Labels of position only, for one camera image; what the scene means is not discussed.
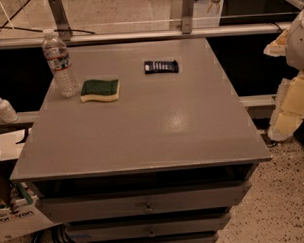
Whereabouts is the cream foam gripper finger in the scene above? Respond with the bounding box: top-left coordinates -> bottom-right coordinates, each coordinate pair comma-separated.
264,30 -> 289,57
267,71 -> 304,141

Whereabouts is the clear plastic water bottle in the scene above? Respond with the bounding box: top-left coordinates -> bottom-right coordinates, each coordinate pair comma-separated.
42,29 -> 79,97

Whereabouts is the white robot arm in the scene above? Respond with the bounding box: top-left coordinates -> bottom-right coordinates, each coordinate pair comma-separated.
264,8 -> 304,141

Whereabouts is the white pump dispenser bottle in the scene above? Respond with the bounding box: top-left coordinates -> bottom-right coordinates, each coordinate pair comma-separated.
0,98 -> 19,124

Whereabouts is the grey drawer cabinet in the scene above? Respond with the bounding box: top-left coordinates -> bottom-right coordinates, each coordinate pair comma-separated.
12,39 -> 270,243

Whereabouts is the green and yellow sponge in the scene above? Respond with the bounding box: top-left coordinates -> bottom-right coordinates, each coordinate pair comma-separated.
80,79 -> 120,102

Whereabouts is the white cardboard box with items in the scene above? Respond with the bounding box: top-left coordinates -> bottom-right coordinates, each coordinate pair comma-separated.
0,183 -> 56,242

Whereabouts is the metal frame rail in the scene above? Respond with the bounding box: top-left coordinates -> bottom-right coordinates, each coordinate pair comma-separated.
0,22 -> 292,51

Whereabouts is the black cable on floor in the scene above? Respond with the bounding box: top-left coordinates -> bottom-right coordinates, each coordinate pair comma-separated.
0,22 -> 97,39

